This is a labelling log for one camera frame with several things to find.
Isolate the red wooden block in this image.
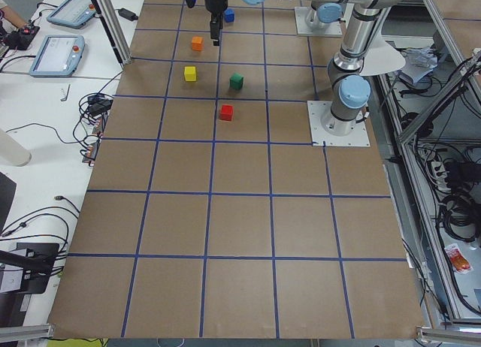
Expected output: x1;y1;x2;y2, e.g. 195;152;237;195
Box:
219;104;234;122

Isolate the white plastic chair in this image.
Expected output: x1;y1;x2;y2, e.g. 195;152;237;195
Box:
361;8;406;77

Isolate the metal hex key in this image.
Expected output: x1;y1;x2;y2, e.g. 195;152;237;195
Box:
60;84;71;102

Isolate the aluminium frame post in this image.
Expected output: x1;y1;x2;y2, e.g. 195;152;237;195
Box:
91;0;132;65

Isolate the yellow wooden block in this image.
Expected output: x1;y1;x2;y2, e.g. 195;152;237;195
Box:
183;65;198;82

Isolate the far teach pendant tablet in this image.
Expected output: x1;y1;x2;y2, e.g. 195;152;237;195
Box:
47;0;96;29

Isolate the red snack packet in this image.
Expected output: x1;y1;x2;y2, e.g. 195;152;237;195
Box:
444;243;472;273

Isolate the orange wooden block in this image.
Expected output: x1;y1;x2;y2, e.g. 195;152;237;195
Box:
191;35;204;52

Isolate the teach pendant tablet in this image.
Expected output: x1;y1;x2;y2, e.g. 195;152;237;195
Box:
47;0;96;29
29;35;85;77

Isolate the green wooden block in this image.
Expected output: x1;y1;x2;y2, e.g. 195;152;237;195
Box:
229;72;244;90

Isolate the near teach pendant tablet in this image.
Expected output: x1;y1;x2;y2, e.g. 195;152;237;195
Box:
29;35;85;77

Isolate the blue wooden block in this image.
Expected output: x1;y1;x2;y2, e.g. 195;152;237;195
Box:
224;8;235;23

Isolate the black power adapter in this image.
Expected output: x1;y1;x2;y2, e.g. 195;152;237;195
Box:
117;8;138;21

